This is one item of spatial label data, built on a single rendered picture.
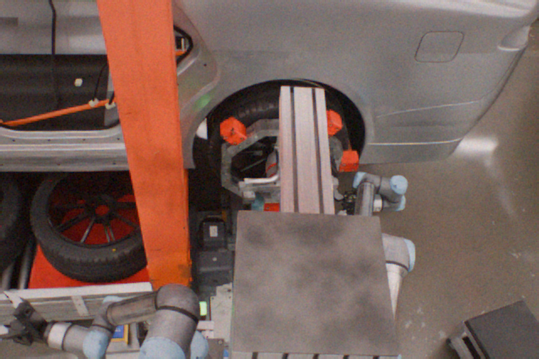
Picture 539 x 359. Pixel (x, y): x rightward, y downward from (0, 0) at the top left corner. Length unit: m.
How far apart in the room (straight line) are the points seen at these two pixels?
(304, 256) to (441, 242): 2.67
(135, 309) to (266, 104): 1.07
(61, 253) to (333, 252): 1.97
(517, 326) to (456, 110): 1.11
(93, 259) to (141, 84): 1.34
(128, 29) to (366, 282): 0.84
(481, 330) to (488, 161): 1.49
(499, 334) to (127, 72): 2.18
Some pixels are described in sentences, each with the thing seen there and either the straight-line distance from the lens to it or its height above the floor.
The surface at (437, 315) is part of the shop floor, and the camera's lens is 3.30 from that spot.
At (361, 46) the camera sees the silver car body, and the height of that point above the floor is 1.47.
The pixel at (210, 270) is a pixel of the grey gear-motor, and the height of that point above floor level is 0.40.
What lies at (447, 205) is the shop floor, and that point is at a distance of 3.73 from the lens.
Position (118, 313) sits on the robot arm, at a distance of 1.77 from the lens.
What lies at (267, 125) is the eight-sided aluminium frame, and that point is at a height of 1.12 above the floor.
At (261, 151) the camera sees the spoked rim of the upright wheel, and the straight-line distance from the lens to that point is 2.57.
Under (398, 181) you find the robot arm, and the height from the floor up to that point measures 1.01.
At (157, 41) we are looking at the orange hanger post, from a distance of 1.43.
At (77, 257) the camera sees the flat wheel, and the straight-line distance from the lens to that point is 2.73.
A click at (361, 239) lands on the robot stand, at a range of 0.95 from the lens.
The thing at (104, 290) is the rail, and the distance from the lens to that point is 2.75.
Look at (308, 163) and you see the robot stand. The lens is 1.03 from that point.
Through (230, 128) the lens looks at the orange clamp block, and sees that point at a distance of 2.30.
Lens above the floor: 2.82
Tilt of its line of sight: 53 degrees down
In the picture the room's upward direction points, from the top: 8 degrees clockwise
